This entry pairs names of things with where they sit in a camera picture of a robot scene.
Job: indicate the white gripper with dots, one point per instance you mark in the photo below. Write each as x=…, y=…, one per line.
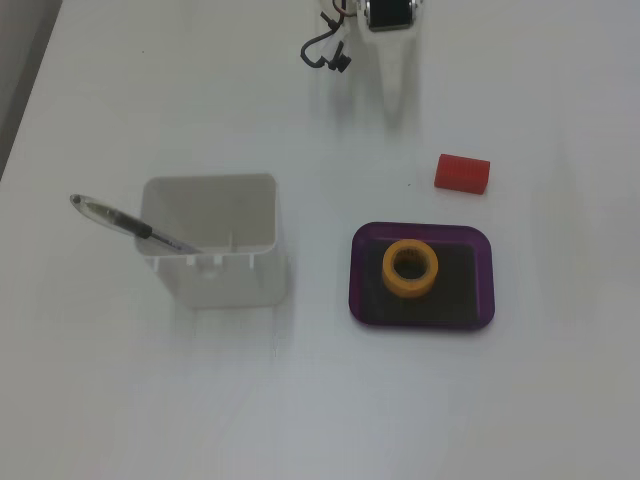
x=391, y=15

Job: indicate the yellow masking tape roll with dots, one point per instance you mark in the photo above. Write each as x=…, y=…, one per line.
x=410, y=285

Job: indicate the red plastic block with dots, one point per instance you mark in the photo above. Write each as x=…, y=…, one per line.
x=461, y=174

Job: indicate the purple metal tray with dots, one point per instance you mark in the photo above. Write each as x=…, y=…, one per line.
x=365, y=310

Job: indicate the white plastic pen holder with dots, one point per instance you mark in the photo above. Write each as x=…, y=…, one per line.
x=225, y=285

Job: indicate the black ballpoint pen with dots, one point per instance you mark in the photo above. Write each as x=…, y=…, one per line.
x=125, y=220

